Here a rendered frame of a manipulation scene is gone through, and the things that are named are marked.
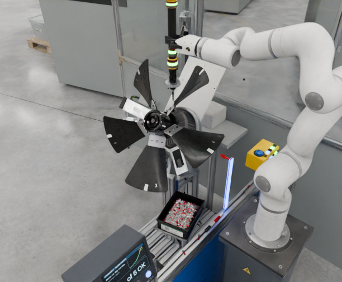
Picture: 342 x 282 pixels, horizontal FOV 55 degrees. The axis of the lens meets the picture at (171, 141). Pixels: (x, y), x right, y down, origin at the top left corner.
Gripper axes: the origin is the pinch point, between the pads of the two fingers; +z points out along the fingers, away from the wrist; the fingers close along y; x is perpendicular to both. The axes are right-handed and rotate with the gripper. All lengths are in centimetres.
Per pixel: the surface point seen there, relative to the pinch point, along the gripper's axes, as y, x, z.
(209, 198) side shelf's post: 53, -147, 12
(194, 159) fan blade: -9, -49, -20
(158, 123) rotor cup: -4.8, -43.0, 6.0
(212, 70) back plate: 41, -31, 8
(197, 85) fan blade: 11.4, -24.6, -5.0
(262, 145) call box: 32, -58, -33
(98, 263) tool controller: -74, -41, -35
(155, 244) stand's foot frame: -2, -157, 19
